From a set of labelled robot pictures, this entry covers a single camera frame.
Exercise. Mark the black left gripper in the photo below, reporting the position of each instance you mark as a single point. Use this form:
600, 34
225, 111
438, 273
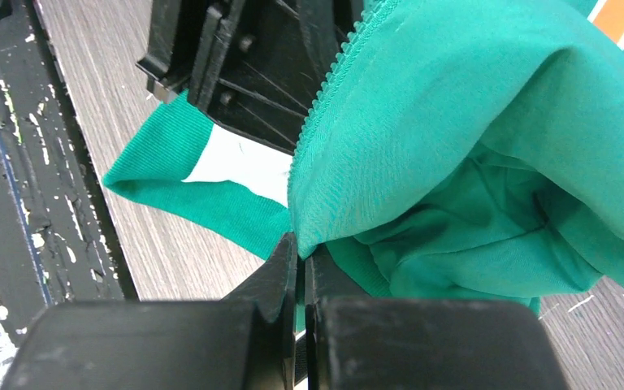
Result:
257, 65

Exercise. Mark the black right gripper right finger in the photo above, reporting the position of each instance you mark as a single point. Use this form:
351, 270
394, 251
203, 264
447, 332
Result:
355, 341

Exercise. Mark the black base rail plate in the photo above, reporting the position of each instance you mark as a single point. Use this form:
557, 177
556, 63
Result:
57, 241

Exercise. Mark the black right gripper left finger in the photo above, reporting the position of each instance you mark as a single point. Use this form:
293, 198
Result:
242, 341

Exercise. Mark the green varsity jacket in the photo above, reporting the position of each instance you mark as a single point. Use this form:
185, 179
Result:
459, 150

